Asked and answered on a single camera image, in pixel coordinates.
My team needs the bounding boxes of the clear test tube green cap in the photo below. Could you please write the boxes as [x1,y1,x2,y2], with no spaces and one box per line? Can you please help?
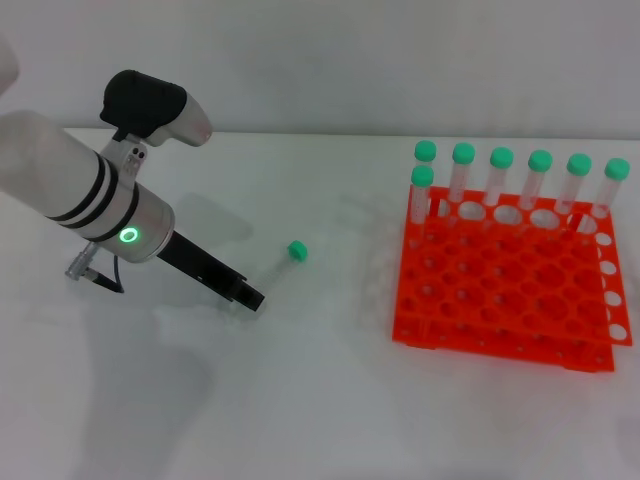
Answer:
[553,153,593,215]
[447,142,477,206]
[483,146,515,207]
[518,149,554,211]
[413,139,444,216]
[258,239,310,292]
[592,157,631,219]
[409,164,436,251]

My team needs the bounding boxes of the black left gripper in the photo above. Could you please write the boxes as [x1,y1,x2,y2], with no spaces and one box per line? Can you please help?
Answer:
[156,231,267,314]

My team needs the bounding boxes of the orange test tube rack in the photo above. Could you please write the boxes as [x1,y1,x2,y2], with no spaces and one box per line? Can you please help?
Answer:
[390,185,634,374]

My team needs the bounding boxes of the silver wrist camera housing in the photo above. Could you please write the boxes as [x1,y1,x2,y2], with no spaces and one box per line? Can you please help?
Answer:
[99,69,213,149]

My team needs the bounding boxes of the silver cable connector plug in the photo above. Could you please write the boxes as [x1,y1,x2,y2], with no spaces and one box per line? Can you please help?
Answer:
[63,242,126,295]

